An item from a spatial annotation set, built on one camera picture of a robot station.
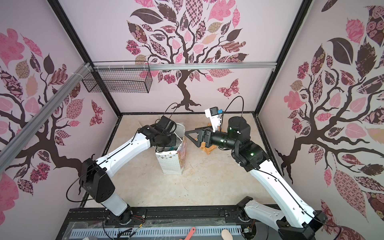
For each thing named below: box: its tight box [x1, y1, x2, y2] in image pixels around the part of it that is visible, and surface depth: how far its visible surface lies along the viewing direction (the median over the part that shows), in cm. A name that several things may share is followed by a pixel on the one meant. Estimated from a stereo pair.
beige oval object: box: [221, 229, 233, 240], surface depth 68 cm
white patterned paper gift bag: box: [155, 123, 187, 176], surface depth 75 cm
